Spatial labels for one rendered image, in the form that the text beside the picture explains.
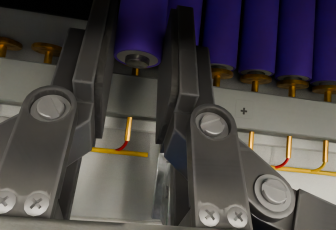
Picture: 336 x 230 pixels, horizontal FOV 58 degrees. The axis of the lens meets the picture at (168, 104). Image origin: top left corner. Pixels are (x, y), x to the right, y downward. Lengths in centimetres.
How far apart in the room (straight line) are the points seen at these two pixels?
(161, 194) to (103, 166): 3
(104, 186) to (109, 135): 3
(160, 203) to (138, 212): 1
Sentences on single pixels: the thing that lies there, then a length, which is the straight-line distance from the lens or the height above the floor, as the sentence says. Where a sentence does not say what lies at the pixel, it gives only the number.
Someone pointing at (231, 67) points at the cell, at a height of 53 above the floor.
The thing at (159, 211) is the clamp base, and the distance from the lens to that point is 16.
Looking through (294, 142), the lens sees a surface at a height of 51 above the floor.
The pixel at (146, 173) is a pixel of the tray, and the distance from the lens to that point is 16.
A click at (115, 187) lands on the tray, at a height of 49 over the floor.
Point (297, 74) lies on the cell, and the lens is 16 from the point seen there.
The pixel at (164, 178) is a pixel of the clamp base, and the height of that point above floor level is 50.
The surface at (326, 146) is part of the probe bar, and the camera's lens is 18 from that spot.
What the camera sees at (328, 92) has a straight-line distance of 18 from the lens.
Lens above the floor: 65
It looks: 61 degrees down
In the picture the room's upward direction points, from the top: 22 degrees clockwise
